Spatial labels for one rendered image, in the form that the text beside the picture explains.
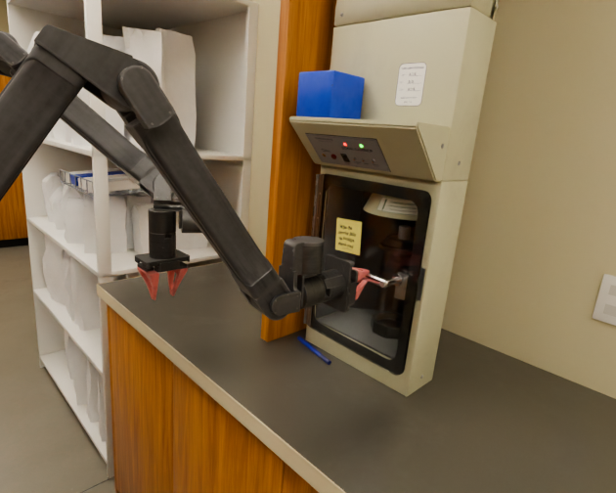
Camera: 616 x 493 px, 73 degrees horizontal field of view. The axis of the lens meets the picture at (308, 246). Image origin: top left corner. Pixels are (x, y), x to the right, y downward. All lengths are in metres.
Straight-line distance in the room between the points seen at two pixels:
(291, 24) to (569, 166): 0.74
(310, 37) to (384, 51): 0.20
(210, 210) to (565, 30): 0.96
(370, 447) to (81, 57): 0.74
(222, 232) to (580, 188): 0.88
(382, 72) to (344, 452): 0.73
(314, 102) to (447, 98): 0.26
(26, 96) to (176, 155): 0.17
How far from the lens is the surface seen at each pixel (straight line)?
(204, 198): 0.61
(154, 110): 0.55
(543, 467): 0.94
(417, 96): 0.88
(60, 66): 0.56
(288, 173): 1.03
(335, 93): 0.88
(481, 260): 1.29
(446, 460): 0.87
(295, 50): 1.03
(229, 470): 1.11
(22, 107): 0.56
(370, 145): 0.83
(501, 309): 1.30
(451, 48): 0.87
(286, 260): 0.72
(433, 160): 0.80
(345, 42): 1.02
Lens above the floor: 1.47
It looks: 15 degrees down
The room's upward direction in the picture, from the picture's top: 5 degrees clockwise
